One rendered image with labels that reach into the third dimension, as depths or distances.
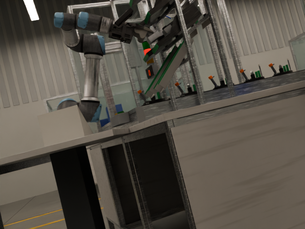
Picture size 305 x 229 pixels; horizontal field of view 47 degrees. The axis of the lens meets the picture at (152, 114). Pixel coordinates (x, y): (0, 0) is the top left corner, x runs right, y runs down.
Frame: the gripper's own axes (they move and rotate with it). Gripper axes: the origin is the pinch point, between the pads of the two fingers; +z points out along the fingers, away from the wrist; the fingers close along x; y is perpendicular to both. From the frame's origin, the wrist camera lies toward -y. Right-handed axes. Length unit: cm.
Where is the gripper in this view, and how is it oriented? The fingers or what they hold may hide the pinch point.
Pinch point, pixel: (150, 32)
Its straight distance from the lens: 180.7
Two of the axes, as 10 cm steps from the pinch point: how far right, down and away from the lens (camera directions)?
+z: 9.7, 2.0, 1.5
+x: 1.8, -1.2, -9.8
